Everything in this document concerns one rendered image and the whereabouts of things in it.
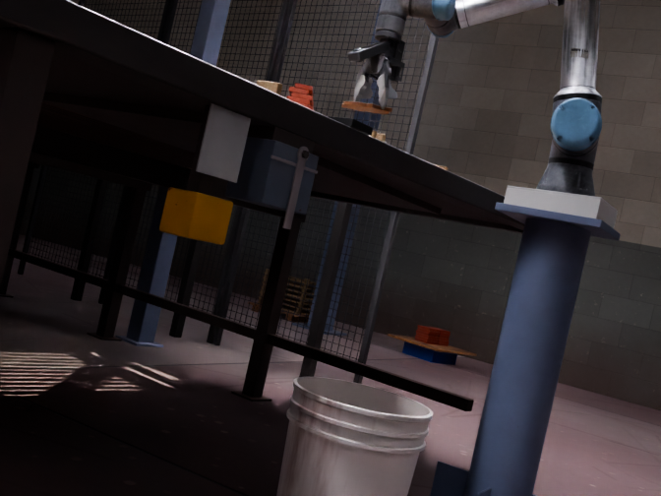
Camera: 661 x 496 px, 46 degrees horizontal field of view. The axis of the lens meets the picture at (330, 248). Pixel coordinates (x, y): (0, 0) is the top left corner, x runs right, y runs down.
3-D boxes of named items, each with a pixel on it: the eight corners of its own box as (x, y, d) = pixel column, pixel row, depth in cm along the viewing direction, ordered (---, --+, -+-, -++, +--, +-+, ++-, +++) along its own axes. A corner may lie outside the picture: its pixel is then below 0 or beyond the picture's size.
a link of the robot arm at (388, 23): (391, 13, 206) (371, 16, 212) (388, 30, 206) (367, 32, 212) (411, 23, 211) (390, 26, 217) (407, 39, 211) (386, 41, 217)
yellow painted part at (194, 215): (224, 245, 140) (254, 116, 140) (187, 238, 133) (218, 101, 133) (195, 238, 145) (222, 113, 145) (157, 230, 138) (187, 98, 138)
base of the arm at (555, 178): (600, 206, 211) (607, 169, 211) (584, 197, 198) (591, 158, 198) (546, 200, 219) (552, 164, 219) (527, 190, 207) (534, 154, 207)
